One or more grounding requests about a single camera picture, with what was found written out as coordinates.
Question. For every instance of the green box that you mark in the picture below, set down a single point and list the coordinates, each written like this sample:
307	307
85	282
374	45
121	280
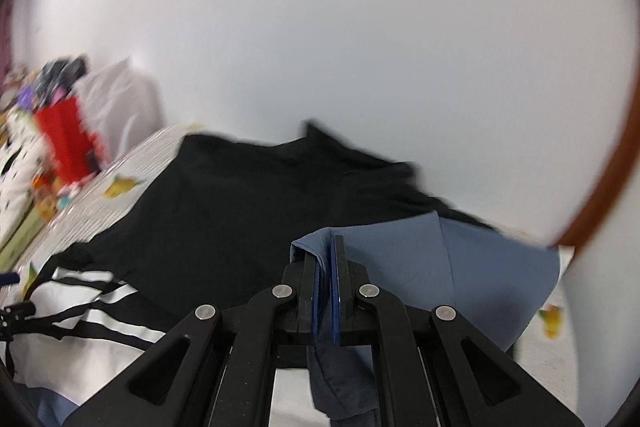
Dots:
22	234

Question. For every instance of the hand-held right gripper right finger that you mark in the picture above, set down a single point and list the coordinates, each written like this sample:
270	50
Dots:
334	307

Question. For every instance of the dark patterned cloth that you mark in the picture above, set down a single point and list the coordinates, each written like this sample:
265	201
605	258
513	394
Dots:
60	74

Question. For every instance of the white pillow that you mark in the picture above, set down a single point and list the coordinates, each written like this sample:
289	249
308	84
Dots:
125	107

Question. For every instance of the blue cloth garment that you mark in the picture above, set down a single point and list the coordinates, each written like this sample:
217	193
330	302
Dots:
475	267

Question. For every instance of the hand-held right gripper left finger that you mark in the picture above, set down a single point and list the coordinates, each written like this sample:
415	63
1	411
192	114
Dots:
315	302

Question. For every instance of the colourful small toys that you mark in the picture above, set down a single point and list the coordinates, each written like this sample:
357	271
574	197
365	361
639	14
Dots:
55	192

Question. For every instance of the white black striped garment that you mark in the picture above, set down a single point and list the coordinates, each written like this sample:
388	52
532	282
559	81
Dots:
50	357

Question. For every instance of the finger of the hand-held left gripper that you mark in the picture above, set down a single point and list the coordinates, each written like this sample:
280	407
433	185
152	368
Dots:
20	310
7	278

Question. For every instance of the brown wooden frame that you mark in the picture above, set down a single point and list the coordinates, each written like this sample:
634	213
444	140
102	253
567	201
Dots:
600	202

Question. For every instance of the red bag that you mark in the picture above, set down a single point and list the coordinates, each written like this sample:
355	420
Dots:
65	137

